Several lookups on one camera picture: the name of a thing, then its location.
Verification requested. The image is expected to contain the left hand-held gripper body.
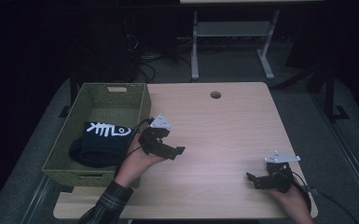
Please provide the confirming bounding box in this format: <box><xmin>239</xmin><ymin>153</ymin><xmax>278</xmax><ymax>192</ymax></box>
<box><xmin>137</xmin><ymin>113</ymin><xmax>173</xmax><ymax>157</ymax></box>

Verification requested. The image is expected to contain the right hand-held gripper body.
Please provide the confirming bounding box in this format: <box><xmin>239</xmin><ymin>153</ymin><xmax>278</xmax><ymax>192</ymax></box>
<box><xmin>264</xmin><ymin>150</ymin><xmax>302</xmax><ymax>193</ymax></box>

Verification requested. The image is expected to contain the dark navy garment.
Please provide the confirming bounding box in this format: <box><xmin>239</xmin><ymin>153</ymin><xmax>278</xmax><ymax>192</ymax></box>
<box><xmin>68</xmin><ymin>120</ymin><xmax>137</xmax><ymax>169</ymax></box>

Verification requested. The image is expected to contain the green woven basket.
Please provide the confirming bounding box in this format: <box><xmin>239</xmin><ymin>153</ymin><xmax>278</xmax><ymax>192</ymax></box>
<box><xmin>41</xmin><ymin>82</ymin><xmax>152</xmax><ymax>189</ymax></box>

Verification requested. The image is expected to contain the person's right hand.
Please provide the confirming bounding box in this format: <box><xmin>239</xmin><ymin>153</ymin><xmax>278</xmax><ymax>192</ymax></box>
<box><xmin>266</xmin><ymin>182</ymin><xmax>312</xmax><ymax>219</ymax></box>

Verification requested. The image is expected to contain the person's left hand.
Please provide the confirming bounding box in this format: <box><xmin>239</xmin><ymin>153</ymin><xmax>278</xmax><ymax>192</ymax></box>
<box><xmin>114</xmin><ymin>132</ymin><xmax>166</xmax><ymax>189</ymax></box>

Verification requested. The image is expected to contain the black metal stand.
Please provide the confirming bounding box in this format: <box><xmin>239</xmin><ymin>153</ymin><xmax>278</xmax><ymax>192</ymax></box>
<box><xmin>323</xmin><ymin>64</ymin><xmax>350</xmax><ymax>123</ymax></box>

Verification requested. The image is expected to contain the white metal stand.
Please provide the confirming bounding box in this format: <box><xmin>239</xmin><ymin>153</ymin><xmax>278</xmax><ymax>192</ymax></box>
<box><xmin>190</xmin><ymin>8</ymin><xmax>282</xmax><ymax>81</ymax></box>

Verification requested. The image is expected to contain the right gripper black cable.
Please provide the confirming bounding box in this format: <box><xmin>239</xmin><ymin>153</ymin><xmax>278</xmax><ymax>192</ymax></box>
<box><xmin>286</xmin><ymin>169</ymin><xmax>313</xmax><ymax>213</ymax></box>

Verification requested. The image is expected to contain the black cable on floor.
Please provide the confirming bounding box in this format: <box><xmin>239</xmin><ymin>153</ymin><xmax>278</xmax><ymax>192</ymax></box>
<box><xmin>311</xmin><ymin>186</ymin><xmax>359</xmax><ymax>224</ymax></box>

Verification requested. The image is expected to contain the tangle of black cables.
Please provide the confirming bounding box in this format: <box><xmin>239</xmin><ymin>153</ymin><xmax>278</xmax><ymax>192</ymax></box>
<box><xmin>122</xmin><ymin>32</ymin><xmax>194</xmax><ymax>84</ymax></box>

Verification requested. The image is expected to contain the metal floor rail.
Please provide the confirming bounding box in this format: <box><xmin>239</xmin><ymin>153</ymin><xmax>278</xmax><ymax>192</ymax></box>
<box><xmin>20</xmin><ymin>175</ymin><xmax>55</xmax><ymax>224</ymax></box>
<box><xmin>311</xmin><ymin>92</ymin><xmax>359</xmax><ymax>208</ymax></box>

